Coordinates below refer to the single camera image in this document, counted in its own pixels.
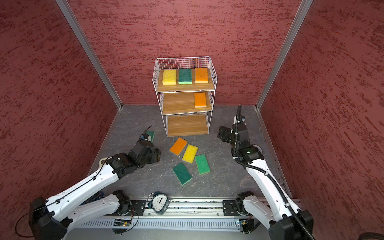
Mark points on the dark green sponge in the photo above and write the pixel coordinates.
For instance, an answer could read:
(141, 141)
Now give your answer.
(185, 77)
(182, 173)
(151, 136)

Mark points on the left circuit board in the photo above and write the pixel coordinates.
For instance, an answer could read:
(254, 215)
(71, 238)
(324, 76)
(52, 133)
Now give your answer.
(122, 223)

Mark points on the yellow sponge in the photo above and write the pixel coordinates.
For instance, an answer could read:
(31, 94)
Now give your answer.
(190, 154)
(169, 77)

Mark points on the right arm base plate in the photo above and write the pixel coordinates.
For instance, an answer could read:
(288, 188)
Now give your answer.
(231, 208)

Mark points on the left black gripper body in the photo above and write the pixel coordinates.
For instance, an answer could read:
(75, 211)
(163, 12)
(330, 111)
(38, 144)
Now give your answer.
(153, 157)

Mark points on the white wire wooden shelf rack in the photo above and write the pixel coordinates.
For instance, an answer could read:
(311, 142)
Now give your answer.
(177, 102)

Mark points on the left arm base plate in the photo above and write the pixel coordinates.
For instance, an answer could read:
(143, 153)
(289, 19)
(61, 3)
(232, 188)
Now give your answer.
(137, 206)

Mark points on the right circuit board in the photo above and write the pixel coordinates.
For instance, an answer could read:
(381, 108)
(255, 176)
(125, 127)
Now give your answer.
(246, 226)

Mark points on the circuit board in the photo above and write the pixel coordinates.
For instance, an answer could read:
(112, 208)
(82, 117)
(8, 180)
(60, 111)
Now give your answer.
(122, 223)
(246, 226)

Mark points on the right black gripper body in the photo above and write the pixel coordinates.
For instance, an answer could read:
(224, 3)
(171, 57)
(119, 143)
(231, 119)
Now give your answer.
(228, 136)

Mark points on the light green sponge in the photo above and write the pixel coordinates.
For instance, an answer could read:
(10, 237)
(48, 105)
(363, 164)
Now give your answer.
(202, 164)

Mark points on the green analog clock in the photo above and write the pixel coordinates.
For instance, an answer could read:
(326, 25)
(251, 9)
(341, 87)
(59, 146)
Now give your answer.
(159, 203)

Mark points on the orange sponge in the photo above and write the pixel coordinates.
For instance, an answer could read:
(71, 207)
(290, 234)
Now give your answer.
(200, 100)
(178, 146)
(201, 76)

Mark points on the cream calculator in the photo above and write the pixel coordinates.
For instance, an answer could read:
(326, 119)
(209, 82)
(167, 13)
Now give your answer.
(102, 161)

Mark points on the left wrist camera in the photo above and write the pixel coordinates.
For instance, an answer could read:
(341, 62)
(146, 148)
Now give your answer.
(145, 137)

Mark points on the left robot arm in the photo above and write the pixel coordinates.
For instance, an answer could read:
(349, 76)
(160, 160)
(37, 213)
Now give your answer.
(53, 218)

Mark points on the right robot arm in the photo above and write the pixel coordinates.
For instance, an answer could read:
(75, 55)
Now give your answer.
(281, 216)

